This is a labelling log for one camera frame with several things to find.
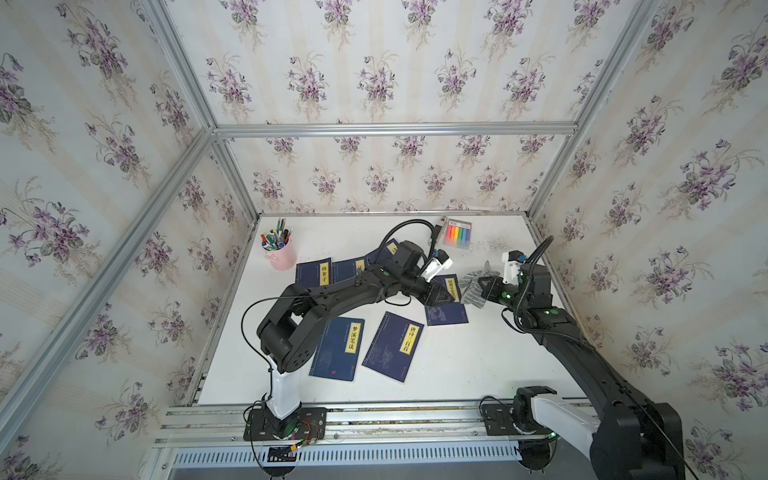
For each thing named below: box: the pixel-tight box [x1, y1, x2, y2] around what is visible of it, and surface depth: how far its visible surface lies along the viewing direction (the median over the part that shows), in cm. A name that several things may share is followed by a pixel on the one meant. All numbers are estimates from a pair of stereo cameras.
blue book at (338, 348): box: [308, 317, 365, 382], surface depth 86 cm
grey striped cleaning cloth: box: [459, 260, 501, 309], surface depth 85 cm
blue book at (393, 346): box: [361, 311, 425, 383], surface depth 87 cm
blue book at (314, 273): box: [295, 257, 332, 289], surface depth 104 cm
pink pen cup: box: [260, 228, 298, 271], surface depth 100 cm
